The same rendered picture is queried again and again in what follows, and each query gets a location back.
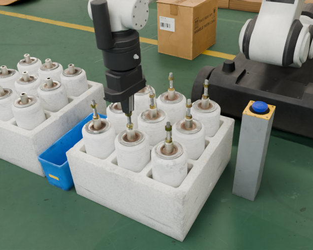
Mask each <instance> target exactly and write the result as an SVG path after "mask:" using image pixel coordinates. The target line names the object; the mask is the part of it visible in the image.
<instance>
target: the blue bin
mask: <svg viewBox="0 0 313 250"><path fill-rule="evenodd" d="M97 114H99V117H100V118H103V119H106V118H107V116H106V115H103V114H100V113H97ZM93 115H94V113H91V114H89V115H88V116H87V117H86V118H84V119H83V120H82V121H81V122H79V123H78V124H77V125H76V126H74V127H73V128H72V129H71V130H69V131H68V132H67V133H66V134H64V135H63V136H62V137H61V138H59V139H58V140H57V141H56V142H54V143H53V144H52V145H51V146H49V147H48V148H47V149H46V150H44V151H43V152H42V153H41V154H39V155H38V157H37V158H38V161H39V162H40V163H41V165H42V167H43V170H44V172H45V175H46V177H47V179H48V182H49V184H51V185H53V186H56V187H58V188H60V189H62V190H65V191H70V190H71V189H72V188H73V187H74V186H75V184H74V181H73V178H72V174H71V170H70V167H69V163H68V159H67V156H66V152H67V151H68V150H70V149H71V148H73V147H74V145H76V144H77V143H78V142H79V141H80V140H81V139H83V135H82V128H83V126H84V125H85V124H86V123H87V122H89V121H90V120H92V118H93V117H92V116H93Z"/></svg>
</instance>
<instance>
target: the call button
mask: <svg viewBox="0 0 313 250"><path fill-rule="evenodd" d="M252 108H253V109H254V111H256V112H259V113H262V112H265V111H266V110H267V109H268V105H267V104H266V103H265V102H262V101H256V102H253V103H252Z"/></svg>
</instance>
